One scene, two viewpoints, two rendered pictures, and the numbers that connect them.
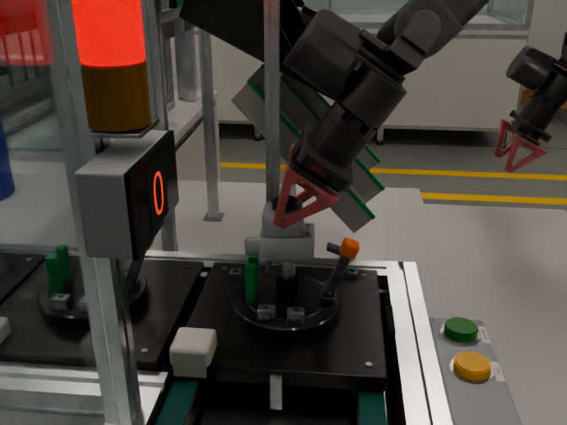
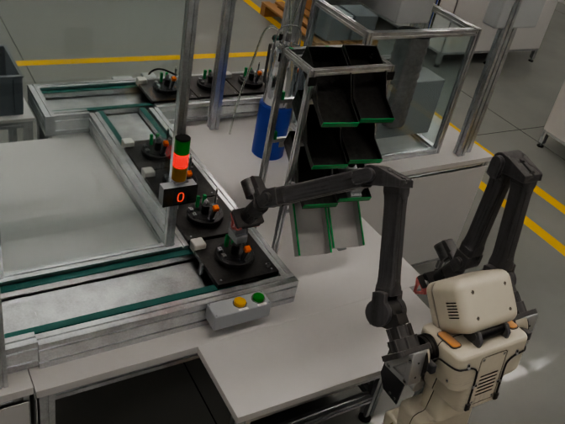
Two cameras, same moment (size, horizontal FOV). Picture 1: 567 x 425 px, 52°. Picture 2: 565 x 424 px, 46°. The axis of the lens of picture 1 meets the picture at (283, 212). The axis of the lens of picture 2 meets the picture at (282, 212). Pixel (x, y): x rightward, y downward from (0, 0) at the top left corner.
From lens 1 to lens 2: 1.92 m
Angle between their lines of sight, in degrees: 43
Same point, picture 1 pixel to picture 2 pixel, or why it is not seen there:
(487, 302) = (326, 322)
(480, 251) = not seen: hidden behind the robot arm
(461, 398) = (224, 303)
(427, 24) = (265, 197)
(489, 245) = not seen: hidden behind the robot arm
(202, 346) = (196, 244)
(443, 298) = (316, 309)
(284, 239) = (232, 232)
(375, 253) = (335, 281)
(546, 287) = (358, 340)
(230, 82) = not seen: outside the picture
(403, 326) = (250, 285)
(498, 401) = (228, 310)
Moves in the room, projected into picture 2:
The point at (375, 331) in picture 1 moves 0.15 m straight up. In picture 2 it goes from (239, 278) to (245, 243)
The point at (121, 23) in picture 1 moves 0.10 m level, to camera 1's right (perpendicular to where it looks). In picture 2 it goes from (177, 161) to (192, 176)
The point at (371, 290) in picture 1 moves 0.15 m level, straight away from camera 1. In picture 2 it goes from (262, 272) to (300, 266)
